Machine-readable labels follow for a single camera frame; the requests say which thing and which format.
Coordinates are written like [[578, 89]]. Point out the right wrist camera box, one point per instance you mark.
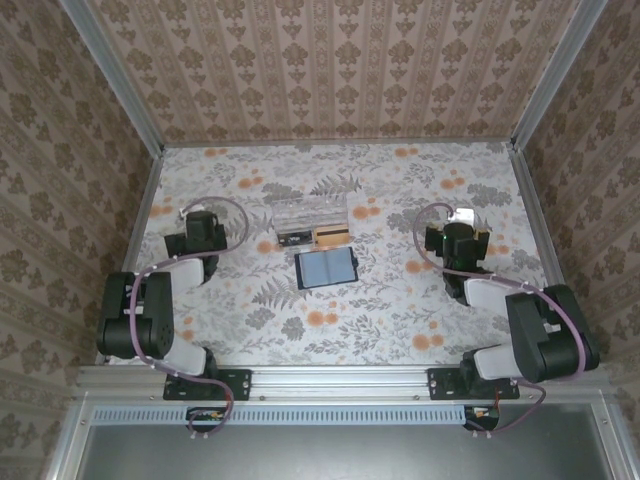
[[459, 235]]

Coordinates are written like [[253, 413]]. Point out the aluminium corner post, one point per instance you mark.
[[555, 75], [115, 80]]

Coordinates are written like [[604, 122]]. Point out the grey metal panel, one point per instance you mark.
[[350, 455]]

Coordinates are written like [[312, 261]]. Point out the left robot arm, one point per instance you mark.
[[145, 310]]

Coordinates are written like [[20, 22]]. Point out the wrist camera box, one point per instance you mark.
[[459, 235], [201, 223]]

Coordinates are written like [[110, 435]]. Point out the floral tablecloth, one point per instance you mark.
[[375, 325]]

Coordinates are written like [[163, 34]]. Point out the aluminium base beam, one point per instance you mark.
[[340, 382]]

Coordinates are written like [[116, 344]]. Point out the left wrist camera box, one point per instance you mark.
[[201, 223]]

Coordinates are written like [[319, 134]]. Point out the black VIP card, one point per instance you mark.
[[295, 240]]

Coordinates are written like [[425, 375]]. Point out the gold plastic card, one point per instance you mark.
[[332, 239]]

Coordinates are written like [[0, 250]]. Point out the navy card holder wallet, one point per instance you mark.
[[325, 267]]

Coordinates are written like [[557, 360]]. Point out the aluminium side rail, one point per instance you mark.
[[545, 240], [142, 220]]

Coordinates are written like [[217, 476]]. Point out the black connector board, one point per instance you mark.
[[205, 416], [482, 416]]

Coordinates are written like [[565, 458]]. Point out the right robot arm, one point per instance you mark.
[[545, 325]]

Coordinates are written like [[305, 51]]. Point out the clear acrylic card organizer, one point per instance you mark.
[[310, 212]]

